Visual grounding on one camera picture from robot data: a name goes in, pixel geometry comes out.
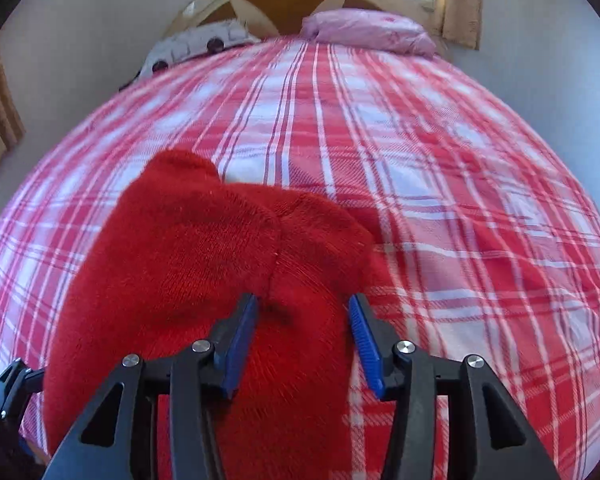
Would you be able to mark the white patterned pillow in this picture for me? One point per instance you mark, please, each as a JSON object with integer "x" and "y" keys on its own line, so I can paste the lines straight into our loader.
{"x": 190, "y": 47}

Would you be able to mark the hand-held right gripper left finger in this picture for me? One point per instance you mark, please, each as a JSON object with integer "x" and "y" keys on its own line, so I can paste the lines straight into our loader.
{"x": 237, "y": 345}

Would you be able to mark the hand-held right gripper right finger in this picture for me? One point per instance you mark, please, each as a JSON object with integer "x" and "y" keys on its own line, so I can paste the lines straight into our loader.
{"x": 367, "y": 345}

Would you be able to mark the red embroidered sweater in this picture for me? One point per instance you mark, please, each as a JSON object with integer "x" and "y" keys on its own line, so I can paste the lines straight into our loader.
{"x": 180, "y": 260}

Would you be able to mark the red plaid blanket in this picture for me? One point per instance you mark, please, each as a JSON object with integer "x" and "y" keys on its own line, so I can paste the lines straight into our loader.
{"x": 430, "y": 160}

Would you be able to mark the cream wooden headboard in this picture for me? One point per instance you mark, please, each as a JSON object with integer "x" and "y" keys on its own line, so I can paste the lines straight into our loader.
{"x": 280, "y": 5}

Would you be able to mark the dark cloth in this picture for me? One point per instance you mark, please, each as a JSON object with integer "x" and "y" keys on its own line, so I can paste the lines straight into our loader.
{"x": 131, "y": 82}

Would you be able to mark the pink pillow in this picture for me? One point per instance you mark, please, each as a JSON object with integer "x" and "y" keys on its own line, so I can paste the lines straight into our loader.
{"x": 365, "y": 27}

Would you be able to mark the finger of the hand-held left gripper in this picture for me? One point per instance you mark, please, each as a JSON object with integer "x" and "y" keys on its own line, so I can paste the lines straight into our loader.
{"x": 17, "y": 382}

